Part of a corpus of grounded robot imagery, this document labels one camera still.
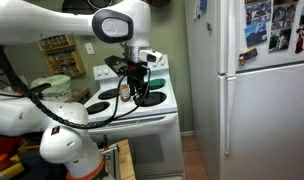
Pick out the small wooden spice rack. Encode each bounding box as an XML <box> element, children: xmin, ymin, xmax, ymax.
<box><xmin>36</xmin><ymin>34</ymin><xmax>77</xmax><ymax>53</ymax></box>

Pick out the orange emergency stop button box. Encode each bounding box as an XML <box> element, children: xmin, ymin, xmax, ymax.
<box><xmin>0</xmin><ymin>153</ymin><xmax>26</xmax><ymax>180</ymax></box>

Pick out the bin with pale plastic bag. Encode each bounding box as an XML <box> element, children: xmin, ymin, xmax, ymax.
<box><xmin>29</xmin><ymin>74</ymin><xmax>73</xmax><ymax>103</ymax></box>

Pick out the hanging metal pan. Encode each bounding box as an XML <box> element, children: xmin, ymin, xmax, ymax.
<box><xmin>86</xmin><ymin>0</ymin><xmax>114</xmax><ymax>10</ymax></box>

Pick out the large black coil burner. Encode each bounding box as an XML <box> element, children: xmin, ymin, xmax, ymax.
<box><xmin>97</xmin><ymin>87</ymin><xmax>121</xmax><ymax>101</ymax></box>
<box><xmin>134</xmin><ymin>91</ymin><xmax>168</xmax><ymax>108</ymax></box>

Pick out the dark hanging pan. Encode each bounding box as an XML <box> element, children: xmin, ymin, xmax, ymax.
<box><xmin>145</xmin><ymin>0</ymin><xmax>171</xmax><ymax>8</ymax></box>

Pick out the red dancer fridge magnet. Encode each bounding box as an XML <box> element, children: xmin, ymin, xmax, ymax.
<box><xmin>294</xmin><ymin>26</ymin><xmax>304</xmax><ymax>55</ymax></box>

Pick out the dark blue bag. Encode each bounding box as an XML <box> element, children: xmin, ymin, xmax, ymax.
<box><xmin>11</xmin><ymin>151</ymin><xmax>68</xmax><ymax>180</ymax></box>

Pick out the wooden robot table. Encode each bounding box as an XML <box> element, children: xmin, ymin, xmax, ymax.
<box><xmin>116</xmin><ymin>139</ymin><xmax>137</xmax><ymax>180</ymax></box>

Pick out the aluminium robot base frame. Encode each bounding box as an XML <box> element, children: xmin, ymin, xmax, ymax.
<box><xmin>98</xmin><ymin>143</ymin><xmax>121</xmax><ymax>180</ymax></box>

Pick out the large wooden spice rack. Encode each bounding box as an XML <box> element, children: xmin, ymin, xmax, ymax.
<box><xmin>43</xmin><ymin>50</ymin><xmax>87</xmax><ymax>78</ymax></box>

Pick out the small black coil burner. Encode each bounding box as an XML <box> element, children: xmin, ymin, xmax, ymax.
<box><xmin>86</xmin><ymin>101</ymin><xmax>111</xmax><ymax>116</ymax></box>

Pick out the green pot holder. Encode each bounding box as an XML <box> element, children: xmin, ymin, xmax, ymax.
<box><xmin>148</xmin><ymin>78</ymin><xmax>167</xmax><ymax>90</ymax></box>

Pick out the black clip fridge magnet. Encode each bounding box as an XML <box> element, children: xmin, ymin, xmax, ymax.
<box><xmin>238</xmin><ymin>48</ymin><xmax>259</xmax><ymax>67</ymax></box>

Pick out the white paper on fridge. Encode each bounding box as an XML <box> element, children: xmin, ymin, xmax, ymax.
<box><xmin>192</xmin><ymin>0</ymin><xmax>201</xmax><ymax>21</ymax></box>

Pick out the red box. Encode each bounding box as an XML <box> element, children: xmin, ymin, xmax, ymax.
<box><xmin>0</xmin><ymin>133</ymin><xmax>25</xmax><ymax>158</ymax></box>

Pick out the white wall light switch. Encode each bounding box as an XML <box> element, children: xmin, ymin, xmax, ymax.
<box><xmin>84</xmin><ymin>42</ymin><xmax>96</xmax><ymax>56</ymax></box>

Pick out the dark photo on fridge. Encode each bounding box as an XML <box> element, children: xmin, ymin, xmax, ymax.
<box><xmin>268</xmin><ymin>27</ymin><xmax>293</xmax><ymax>53</ymax></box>

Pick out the white electric stove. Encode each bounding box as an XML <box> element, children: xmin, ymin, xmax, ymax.
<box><xmin>83</xmin><ymin>54</ymin><xmax>186</xmax><ymax>180</ymax></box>

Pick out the blue card on fridge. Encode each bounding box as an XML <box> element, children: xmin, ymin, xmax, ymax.
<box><xmin>199</xmin><ymin>0</ymin><xmax>208</xmax><ymax>13</ymax></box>

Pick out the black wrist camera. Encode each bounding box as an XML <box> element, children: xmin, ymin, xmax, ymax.
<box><xmin>104</xmin><ymin>55</ymin><xmax>129</xmax><ymax>77</ymax></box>

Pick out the blue sky photo on fridge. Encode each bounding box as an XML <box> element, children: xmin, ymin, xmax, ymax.
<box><xmin>244</xmin><ymin>21</ymin><xmax>268</xmax><ymax>48</ymax></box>

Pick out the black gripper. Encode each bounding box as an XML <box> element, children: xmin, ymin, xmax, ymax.
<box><xmin>125</xmin><ymin>62</ymin><xmax>150</xmax><ymax>103</ymax></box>

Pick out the white refrigerator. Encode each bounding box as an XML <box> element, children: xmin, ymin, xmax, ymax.
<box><xmin>184</xmin><ymin>0</ymin><xmax>304</xmax><ymax>180</ymax></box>

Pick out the grey photo on fridge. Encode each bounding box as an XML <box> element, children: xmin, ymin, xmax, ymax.
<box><xmin>271</xmin><ymin>2</ymin><xmax>297</xmax><ymax>30</ymax></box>

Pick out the wooden box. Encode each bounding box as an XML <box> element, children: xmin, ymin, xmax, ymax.
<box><xmin>66</xmin><ymin>87</ymin><xmax>92</xmax><ymax>104</ymax></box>

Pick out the group photo on fridge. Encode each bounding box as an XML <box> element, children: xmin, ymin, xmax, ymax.
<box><xmin>245</xmin><ymin>0</ymin><xmax>272</xmax><ymax>26</ymax></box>

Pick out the black tripod with orange clamp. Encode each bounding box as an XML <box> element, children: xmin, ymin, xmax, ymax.
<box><xmin>0</xmin><ymin>44</ymin><xmax>53</xmax><ymax>101</ymax></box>

